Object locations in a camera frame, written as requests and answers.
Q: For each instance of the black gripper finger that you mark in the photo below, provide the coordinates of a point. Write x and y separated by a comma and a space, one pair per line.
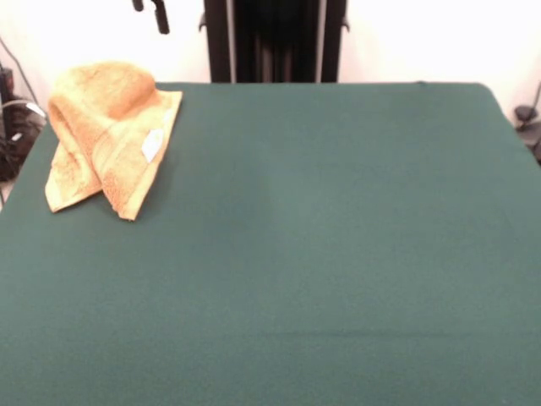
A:
162, 17
138, 5

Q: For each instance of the dark green tablecloth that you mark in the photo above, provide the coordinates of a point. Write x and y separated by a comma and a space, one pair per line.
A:
296, 254

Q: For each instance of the tan terry towel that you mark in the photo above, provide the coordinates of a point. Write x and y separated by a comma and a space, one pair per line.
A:
105, 127

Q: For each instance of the black upright column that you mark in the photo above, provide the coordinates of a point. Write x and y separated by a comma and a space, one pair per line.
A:
274, 42

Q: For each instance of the black wall power strip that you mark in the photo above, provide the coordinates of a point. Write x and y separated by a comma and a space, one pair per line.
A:
6, 82

